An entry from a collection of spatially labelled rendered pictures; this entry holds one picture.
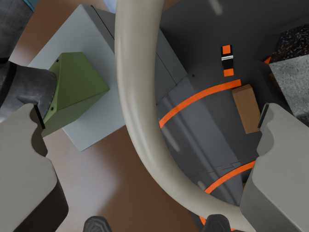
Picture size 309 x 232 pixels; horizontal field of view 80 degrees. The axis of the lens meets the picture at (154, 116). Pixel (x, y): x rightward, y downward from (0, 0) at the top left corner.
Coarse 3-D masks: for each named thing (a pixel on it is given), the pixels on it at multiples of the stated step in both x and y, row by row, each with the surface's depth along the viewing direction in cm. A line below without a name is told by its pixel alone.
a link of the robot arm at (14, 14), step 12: (0, 0) 33; (12, 0) 34; (24, 0) 35; (36, 0) 39; (0, 12) 34; (12, 12) 35; (24, 12) 37; (0, 24) 35; (12, 24) 37; (24, 24) 40; (0, 36) 36; (12, 36) 38; (0, 48) 38; (12, 48) 41
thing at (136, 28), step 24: (120, 0) 11; (144, 0) 11; (120, 24) 12; (144, 24) 11; (120, 48) 12; (144, 48) 12; (120, 72) 13; (144, 72) 13; (120, 96) 15; (144, 96) 14; (144, 120) 15; (144, 144) 16; (168, 168) 19; (168, 192) 21; (192, 192) 21; (240, 216) 25
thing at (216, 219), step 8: (96, 216) 5; (208, 216) 5; (216, 216) 5; (224, 216) 5; (88, 224) 5; (96, 224) 5; (104, 224) 5; (208, 224) 5; (216, 224) 5; (224, 224) 5
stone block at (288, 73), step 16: (272, 32) 93; (288, 32) 66; (304, 32) 60; (272, 48) 72; (288, 48) 64; (304, 48) 59; (272, 64) 68; (288, 64) 64; (304, 64) 60; (272, 80) 78; (288, 80) 66; (304, 80) 62; (288, 96) 69; (304, 96) 64; (304, 112) 67
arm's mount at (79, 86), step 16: (64, 64) 53; (80, 64) 59; (64, 80) 50; (80, 80) 55; (96, 80) 60; (64, 96) 47; (80, 96) 51; (96, 96) 59; (48, 112) 46; (64, 112) 49; (80, 112) 66; (48, 128) 53
